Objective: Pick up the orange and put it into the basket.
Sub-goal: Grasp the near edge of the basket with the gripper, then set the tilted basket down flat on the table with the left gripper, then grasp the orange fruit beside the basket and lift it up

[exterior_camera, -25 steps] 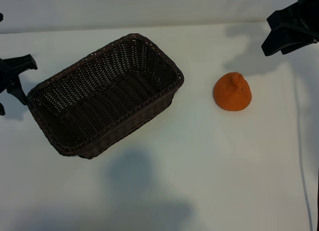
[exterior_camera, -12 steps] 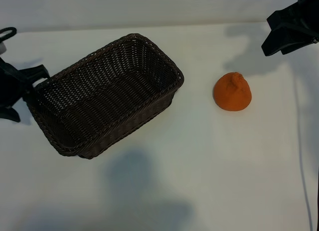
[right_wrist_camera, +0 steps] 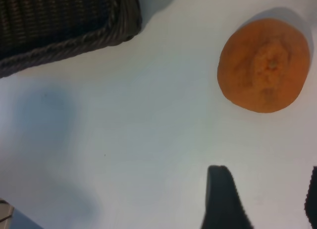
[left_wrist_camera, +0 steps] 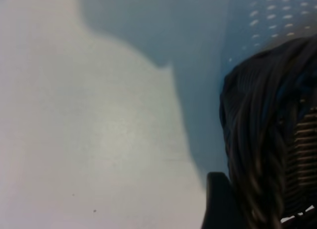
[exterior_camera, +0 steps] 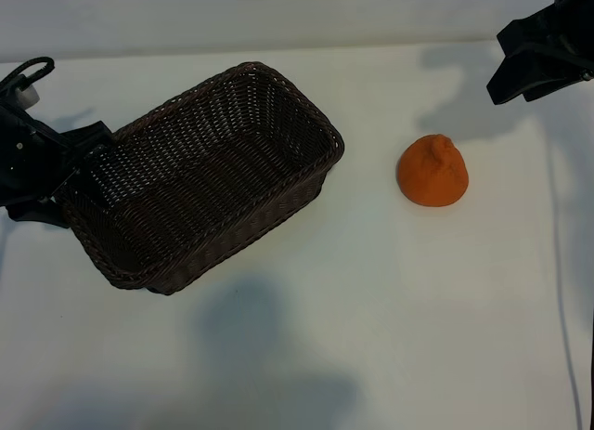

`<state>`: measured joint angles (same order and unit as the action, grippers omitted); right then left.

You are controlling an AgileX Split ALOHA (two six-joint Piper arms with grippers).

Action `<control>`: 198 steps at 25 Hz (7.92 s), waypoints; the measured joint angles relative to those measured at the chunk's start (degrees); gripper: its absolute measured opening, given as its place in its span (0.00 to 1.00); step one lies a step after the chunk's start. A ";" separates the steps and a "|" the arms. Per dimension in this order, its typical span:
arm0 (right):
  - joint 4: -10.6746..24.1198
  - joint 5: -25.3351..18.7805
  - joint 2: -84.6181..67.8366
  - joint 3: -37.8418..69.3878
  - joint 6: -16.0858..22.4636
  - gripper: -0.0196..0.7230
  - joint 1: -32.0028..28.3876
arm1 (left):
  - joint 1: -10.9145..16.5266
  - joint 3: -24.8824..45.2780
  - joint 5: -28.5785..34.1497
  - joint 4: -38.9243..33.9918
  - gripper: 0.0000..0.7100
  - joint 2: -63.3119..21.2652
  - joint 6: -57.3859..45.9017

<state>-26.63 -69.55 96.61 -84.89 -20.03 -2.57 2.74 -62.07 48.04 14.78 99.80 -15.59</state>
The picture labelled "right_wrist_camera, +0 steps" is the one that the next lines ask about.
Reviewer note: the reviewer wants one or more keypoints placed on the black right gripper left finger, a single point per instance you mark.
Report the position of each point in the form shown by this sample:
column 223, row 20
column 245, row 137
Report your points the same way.
column 223, row 204

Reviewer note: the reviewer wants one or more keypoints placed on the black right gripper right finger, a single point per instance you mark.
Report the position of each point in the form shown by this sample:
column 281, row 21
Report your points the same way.
column 312, row 199

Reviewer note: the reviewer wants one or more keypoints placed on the orange fruit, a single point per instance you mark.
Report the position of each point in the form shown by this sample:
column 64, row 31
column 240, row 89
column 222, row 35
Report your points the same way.
column 262, row 65

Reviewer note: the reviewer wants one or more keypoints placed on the dark brown wicker basket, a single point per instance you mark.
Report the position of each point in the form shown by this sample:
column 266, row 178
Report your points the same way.
column 62, row 21

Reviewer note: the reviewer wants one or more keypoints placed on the pale beige equipment box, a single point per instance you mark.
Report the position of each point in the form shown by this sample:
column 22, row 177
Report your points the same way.
column 6, row 209

